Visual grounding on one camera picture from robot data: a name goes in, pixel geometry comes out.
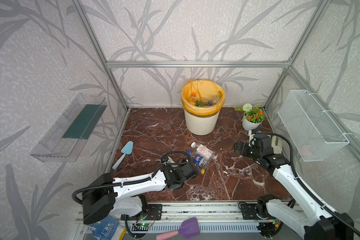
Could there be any white pot with flowers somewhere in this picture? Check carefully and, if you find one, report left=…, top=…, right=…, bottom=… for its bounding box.
left=234, top=103, right=266, bottom=131

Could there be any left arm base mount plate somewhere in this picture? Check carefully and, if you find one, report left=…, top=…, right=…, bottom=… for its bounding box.
left=127, top=204, right=163, bottom=221

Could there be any clear bottle orange label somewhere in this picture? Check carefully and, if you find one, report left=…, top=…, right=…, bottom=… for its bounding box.
left=188, top=93, right=200, bottom=106

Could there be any clear plastic wall shelf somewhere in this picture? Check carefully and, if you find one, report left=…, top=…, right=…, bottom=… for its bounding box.
left=30, top=93, right=108, bottom=163

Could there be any green circuit board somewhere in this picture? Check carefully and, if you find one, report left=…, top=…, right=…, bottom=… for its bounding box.
left=132, top=222, right=155, bottom=232

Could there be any pale green rubber glove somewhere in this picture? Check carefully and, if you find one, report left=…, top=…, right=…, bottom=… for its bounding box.
left=271, top=136, right=283, bottom=154

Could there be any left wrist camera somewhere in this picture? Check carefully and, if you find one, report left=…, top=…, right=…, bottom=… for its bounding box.
left=166, top=159, right=179, bottom=168

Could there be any Pepsi label clear bottle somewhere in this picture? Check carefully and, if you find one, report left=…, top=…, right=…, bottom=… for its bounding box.
left=186, top=150, right=210, bottom=170

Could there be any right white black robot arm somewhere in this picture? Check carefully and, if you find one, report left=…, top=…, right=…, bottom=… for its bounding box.
left=234, top=133, right=360, bottom=240

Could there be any white ribbed trash bin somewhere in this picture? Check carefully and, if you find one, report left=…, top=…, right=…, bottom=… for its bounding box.
left=184, top=110, right=220, bottom=136

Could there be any white wire mesh basket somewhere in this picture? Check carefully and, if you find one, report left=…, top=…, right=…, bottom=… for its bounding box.
left=278, top=90, right=350, bottom=162

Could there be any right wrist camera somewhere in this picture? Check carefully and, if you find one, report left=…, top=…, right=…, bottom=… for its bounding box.
left=248, top=130, right=261, bottom=147

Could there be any green bottle yellow cap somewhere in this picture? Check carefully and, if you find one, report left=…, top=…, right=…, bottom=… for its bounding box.
left=195, top=101, right=204, bottom=108

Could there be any orange plastic bin liner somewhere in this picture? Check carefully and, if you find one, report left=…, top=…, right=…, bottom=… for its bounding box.
left=181, top=80, right=226, bottom=117

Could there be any crushed bottle blue label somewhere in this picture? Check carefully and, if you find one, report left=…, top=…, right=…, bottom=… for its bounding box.
left=208, top=96, right=220, bottom=106

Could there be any aluminium front rail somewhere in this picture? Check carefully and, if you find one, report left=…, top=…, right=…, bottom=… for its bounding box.
left=74, top=200, right=328, bottom=224

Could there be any purple pink silicone spatula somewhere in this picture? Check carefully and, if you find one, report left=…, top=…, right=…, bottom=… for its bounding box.
left=156, top=218, right=201, bottom=240

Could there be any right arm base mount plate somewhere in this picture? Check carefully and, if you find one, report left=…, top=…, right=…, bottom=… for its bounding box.
left=238, top=202, right=276, bottom=221

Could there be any light blue small trowel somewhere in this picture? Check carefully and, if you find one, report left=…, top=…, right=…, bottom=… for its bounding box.
left=112, top=141, right=134, bottom=170

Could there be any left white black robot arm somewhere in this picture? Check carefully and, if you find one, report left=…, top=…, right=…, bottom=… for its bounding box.
left=72, top=161, right=199, bottom=225

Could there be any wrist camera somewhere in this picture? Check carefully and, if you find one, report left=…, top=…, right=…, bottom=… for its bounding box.
left=166, top=159, right=179, bottom=168
left=248, top=130, right=261, bottom=147

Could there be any blue dotted work glove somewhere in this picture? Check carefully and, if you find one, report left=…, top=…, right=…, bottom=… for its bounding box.
left=90, top=215, right=124, bottom=240

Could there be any clear bottle pink label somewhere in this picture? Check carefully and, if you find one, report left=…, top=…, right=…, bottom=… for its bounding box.
left=191, top=142, right=215, bottom=159

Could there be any clear unlabelled bottle white cap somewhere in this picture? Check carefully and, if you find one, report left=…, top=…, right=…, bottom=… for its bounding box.
left=199, top=97, right=209, bottom=106

